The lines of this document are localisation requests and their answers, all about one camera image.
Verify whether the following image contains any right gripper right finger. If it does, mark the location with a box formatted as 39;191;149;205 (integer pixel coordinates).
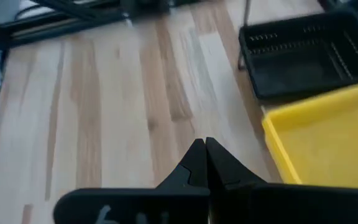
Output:
205;136;358;224

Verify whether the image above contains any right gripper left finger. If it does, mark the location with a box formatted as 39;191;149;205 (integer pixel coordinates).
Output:
53;138;211;224

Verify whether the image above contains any yellow plastic basket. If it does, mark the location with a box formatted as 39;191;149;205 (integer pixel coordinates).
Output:
262;79;358;190

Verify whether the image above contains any black plastic basket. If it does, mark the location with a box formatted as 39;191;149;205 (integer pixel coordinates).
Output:
237;11;358;102

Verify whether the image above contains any wooden shelf with black frame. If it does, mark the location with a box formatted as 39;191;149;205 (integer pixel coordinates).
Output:
236;0;252;72

